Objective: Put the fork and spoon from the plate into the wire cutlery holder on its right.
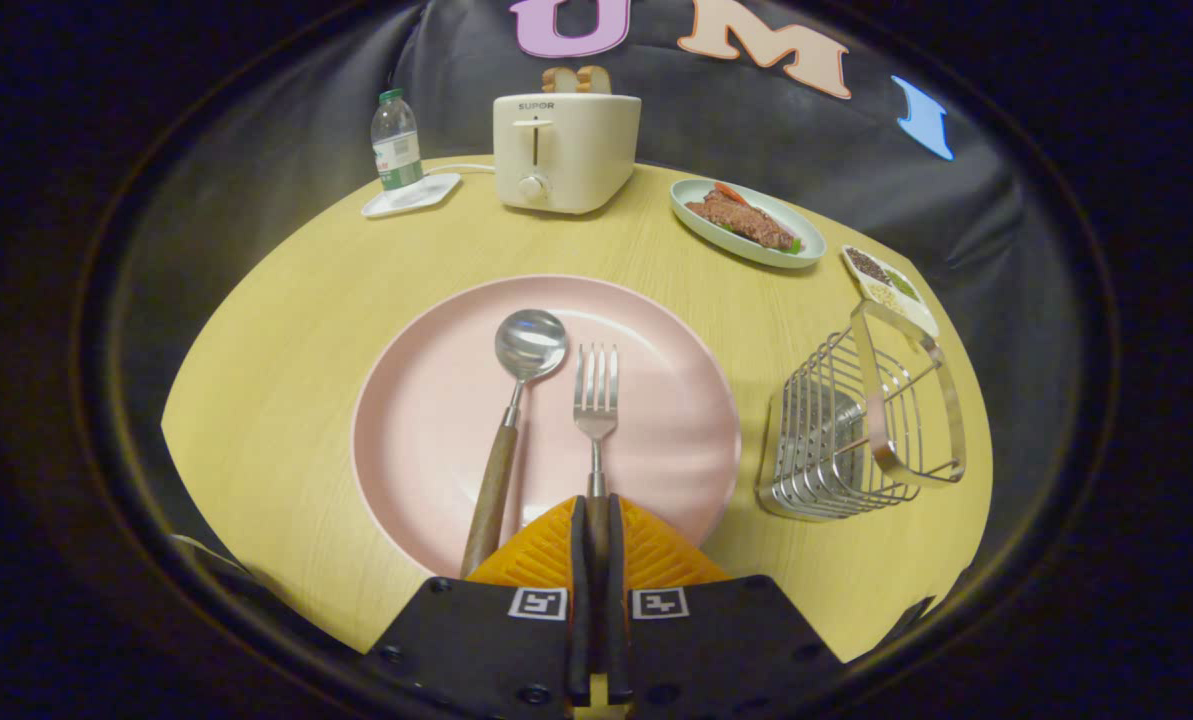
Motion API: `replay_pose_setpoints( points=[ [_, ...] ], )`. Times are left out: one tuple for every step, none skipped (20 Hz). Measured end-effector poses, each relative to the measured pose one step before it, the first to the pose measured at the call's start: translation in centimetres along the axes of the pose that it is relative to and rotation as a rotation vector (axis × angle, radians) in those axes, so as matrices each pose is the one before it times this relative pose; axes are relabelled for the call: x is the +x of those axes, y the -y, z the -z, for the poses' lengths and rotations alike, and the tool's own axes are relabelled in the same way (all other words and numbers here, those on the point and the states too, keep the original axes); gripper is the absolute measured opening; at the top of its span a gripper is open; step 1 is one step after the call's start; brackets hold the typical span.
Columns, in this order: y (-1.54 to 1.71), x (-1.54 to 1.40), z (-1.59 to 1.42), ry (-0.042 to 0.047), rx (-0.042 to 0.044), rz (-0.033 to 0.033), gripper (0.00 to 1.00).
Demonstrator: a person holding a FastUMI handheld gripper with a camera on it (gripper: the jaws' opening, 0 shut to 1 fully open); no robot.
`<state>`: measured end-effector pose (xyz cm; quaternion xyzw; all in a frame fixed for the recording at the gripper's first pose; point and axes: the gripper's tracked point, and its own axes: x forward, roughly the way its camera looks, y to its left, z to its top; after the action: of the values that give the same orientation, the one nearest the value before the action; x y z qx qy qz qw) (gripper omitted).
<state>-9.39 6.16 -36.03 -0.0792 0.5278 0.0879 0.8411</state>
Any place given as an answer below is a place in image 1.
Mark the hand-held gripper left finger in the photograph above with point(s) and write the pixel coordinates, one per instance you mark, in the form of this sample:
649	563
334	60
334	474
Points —
578	600

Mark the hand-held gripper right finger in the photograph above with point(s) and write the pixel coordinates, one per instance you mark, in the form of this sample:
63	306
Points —
618	600

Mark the pink plate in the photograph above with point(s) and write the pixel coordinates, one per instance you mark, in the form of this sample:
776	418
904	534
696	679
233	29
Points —
436	420

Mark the brown meat slices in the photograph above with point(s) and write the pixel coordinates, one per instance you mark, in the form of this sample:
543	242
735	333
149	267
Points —
741	218

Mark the white divided grain dish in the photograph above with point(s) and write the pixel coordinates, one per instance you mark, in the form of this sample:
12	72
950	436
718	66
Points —
886	290

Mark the light green plate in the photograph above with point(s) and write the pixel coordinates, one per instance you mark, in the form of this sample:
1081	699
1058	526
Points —
691	192

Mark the orange carrot strip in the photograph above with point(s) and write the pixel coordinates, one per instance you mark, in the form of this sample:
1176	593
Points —
728	192

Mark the white square coaster tray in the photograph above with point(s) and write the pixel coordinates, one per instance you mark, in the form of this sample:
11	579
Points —
436	190

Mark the white toaster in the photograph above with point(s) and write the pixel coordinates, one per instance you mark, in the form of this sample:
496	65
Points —
576	150

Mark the clear plastic water bottle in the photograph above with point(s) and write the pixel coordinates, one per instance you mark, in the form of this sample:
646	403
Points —
396	150

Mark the toast bread slice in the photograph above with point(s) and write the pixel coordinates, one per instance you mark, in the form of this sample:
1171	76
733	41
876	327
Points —
596	80
559	80

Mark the white curved frame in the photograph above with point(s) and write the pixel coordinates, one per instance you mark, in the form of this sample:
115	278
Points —
196	546

